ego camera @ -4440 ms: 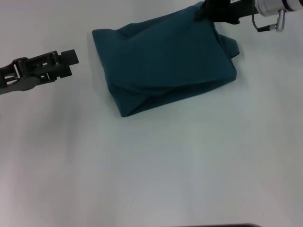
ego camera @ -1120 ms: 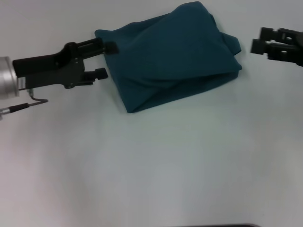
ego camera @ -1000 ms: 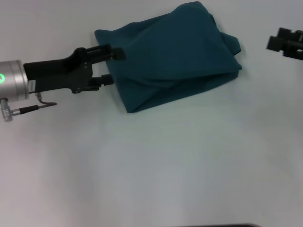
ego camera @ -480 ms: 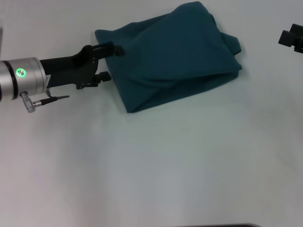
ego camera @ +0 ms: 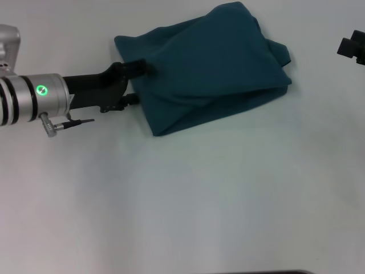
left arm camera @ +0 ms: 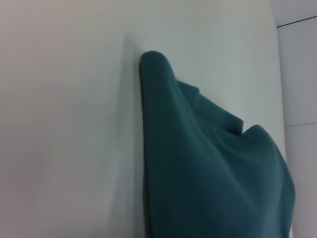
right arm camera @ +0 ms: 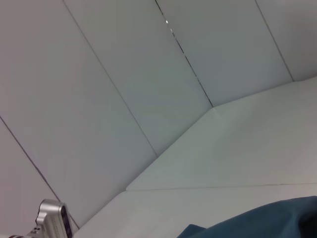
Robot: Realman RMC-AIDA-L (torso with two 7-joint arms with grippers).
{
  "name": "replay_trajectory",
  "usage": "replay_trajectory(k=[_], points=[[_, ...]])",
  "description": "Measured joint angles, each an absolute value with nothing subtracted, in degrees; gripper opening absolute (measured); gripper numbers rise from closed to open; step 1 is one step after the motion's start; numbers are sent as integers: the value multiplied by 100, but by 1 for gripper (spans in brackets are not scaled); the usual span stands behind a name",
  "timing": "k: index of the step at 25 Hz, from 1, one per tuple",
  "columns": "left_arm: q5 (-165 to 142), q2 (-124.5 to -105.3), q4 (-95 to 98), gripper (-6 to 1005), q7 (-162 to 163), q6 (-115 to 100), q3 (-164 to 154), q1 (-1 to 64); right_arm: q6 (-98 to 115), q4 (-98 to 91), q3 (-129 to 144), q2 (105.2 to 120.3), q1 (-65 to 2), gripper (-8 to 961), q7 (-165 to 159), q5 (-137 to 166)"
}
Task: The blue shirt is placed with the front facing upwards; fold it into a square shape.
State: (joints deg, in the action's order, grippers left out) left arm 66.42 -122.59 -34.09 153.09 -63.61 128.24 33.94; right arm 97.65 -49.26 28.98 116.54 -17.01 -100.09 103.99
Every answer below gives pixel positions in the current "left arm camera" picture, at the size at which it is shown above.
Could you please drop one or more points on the teal blue printed t-shirt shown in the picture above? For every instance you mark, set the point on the teal blue printed t-shirt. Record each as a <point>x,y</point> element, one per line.
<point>210,161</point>

